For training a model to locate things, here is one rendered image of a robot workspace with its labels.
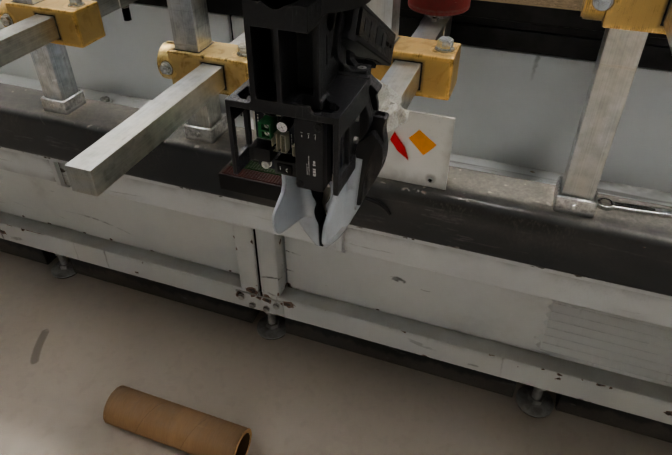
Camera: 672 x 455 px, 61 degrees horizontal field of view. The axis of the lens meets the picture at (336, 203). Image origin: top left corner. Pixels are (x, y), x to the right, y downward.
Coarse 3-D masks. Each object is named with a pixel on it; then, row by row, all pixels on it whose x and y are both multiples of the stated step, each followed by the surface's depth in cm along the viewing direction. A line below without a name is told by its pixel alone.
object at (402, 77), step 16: (448, 16) 75; (416, 32) 71; (432, 32) 71; (448, 32) 76; (400, 64) 63; (416, 64) 63; (384, 80) 60; (400, 80) 60; (416, 80) 62; (400, 96) 57
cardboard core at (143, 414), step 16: (112, 400) 119; (128, 400) 119; (144, 400) 119; (160, 400) 119; (112, 416) 118; (128, 416) 117; (144, 416) 116; (160, 416) 116; (176, 416) 116; (192, 416) 116; (208, 416) 116; (144, 432) 116; (160, 432) 115; (176, 432) 114; (192, 432) 113; (208, 432) 113; (224, 432) 113; (240, 432) 113; (176, 448) 115; (192, 448) 113; (208, 448) 112; (224, 448) 111; (240, 448) 117
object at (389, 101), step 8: (384, 88) 54; (384, 96) 54; (392, 96) 54; (384, 104) 53; (392, 104) 52; (392, 112) 51; (400, 112) 52; (408, 112) 53; (392, 120) 51; (400, 120) 51; (392, 128) 51
